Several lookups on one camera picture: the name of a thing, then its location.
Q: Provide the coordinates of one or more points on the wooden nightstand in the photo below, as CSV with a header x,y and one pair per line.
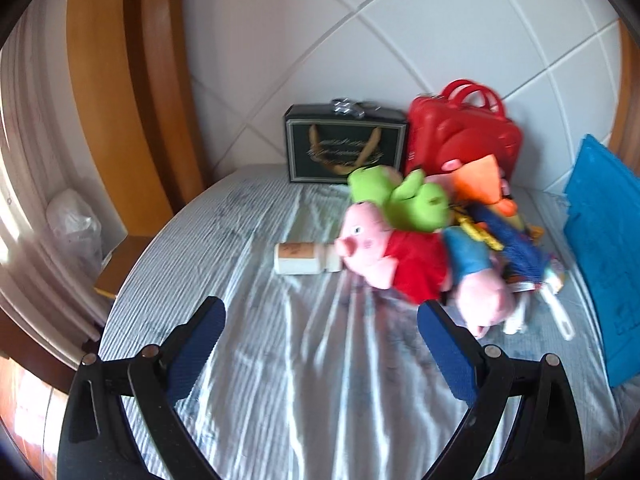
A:
x,y
125,260

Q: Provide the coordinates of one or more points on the wooden headboard frame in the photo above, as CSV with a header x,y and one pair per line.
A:
x,y
100,85

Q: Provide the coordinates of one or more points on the white curtain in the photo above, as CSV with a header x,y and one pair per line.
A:
x,y
30,160

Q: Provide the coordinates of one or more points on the pink pig plush orange dress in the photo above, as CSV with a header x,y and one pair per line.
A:
x,y
480,180

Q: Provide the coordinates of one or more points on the white padded headboard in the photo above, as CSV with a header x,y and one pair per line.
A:
x,y
350,35

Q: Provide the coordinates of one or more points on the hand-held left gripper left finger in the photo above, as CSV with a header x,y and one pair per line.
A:
x,y
197,352

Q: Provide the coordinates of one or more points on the blue plastic crate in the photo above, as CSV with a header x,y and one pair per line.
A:
x,y
610,260

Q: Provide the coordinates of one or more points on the lime green frog plush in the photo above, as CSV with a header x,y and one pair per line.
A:
x,y
420,205

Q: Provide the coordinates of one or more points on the clear plastic bag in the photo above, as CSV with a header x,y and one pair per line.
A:
x,y
75,225

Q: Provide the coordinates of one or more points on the black gift box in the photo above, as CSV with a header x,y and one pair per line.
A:
x,y
345,150

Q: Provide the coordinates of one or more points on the yellow comb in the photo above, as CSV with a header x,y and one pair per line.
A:
x,y
475,232

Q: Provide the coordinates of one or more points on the white plastic bottle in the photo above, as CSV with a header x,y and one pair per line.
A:
x,y
300,258

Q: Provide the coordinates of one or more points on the red bear carry case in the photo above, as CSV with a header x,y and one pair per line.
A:
x,y
450,125

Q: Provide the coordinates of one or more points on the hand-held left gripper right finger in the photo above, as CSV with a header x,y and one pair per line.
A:
x,y
447,355

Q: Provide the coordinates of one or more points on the blue feather duster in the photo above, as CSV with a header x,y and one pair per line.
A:
x,y
515,250

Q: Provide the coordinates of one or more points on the pink pig plush red dress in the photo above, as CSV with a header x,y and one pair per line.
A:
x,y
415,260

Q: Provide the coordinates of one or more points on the pink pig plush blue shirt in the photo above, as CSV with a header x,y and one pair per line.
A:
x,y
485,295

